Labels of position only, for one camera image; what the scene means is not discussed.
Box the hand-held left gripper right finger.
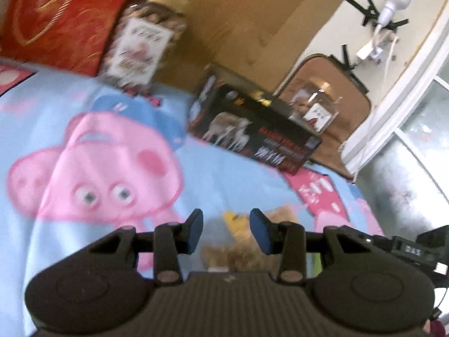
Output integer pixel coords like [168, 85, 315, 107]
[249, 208, 368, 286]

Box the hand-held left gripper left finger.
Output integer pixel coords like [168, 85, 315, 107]
[89, 208, 204, 286]

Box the yellow tan snack packet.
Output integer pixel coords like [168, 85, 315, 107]
[201, 210, 303, 275]

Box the cartoon pig printed blanket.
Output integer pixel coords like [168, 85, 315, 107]
[0, 60, 386, 337]

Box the black box with animal print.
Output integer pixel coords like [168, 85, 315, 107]
[187, 65, 323, 176]

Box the clear plastic jar white label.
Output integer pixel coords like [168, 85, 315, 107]
[290, 81, 343, 136]

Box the tan seat cushion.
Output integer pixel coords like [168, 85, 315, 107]
[273, 53, 373, 180]

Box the gold lid snack jar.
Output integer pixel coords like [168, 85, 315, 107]
[97, 0, 190, 96]

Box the brown cardboard box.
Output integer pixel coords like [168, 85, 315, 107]
[133, 0, 363, 96]

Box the red gold embroidered cushion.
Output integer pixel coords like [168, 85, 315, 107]
[0, 0, 148, 78]

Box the white window frame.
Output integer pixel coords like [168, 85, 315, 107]
[341, 5, 449, 180]

